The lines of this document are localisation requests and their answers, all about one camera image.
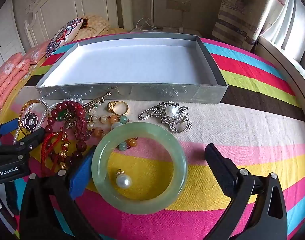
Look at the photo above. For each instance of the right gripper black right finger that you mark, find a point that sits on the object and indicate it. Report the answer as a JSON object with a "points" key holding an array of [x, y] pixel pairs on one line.
{"points": [[268, 219]]}

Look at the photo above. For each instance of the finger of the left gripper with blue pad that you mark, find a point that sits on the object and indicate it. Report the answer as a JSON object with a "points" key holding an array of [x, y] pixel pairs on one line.
{"points": [[8, 127]]}

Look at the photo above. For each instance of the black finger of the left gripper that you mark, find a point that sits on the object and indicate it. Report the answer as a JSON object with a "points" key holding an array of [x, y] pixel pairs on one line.
{"points": [[24, 146]]}

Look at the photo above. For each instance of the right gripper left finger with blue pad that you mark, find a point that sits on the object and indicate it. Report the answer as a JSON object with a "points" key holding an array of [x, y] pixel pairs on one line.
{"points": [[38, 219]]}

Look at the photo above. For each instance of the green jade bangle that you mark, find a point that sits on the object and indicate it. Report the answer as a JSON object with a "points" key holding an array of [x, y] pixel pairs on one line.
{"points": [[154, 160]]}

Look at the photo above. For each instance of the gold bangle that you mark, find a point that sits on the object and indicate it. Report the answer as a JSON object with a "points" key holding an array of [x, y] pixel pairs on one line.
{"points": [[28, 121]]}

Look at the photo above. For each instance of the white pearl pendant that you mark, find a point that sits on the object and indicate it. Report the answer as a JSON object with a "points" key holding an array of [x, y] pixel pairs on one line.
{"points": [[123, 180]]}

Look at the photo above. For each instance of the gold pin brooch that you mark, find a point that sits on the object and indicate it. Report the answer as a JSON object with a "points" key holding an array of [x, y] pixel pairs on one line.
{"points": [[96, 102]]}

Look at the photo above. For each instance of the silver rhinestone pearl brooch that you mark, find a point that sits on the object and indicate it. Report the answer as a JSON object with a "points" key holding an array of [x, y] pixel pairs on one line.
{"points": [[171, 114]]}

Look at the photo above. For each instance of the grey jewelry tray box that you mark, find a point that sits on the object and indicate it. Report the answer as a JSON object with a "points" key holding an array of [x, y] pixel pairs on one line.
{"points": [[136, 66]]}

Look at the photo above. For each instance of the pink folded quilt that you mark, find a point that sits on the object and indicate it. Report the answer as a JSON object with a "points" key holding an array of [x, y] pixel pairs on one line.
{"points": [[16, 67]]}

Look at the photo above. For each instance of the striped colourful blanket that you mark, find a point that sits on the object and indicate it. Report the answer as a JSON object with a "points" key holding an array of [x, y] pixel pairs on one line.
{"points": [[259, 124]]}

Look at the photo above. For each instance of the white wardrobe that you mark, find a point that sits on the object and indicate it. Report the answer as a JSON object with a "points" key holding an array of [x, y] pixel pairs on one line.
{"points": [[10, 42]]}

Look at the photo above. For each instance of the embroidered round pillow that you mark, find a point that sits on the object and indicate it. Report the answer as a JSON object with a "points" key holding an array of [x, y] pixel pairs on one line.
{"points": [[63, 36]]}

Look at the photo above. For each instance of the beige plush blanket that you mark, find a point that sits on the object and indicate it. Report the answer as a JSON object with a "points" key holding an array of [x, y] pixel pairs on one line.
{"points": [[95, 25]]}

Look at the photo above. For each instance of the white wooden headboard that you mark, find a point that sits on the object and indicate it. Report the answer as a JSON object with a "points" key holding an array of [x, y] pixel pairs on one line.
{"points": [[48, 16]]}

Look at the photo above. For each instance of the striped patterned curtain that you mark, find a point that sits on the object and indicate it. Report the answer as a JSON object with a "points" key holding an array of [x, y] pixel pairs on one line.
{"points": [[239, 23]]}

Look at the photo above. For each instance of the wall power outlet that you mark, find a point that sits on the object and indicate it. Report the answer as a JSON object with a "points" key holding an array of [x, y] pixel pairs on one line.
{"points": [[184, 6]]}

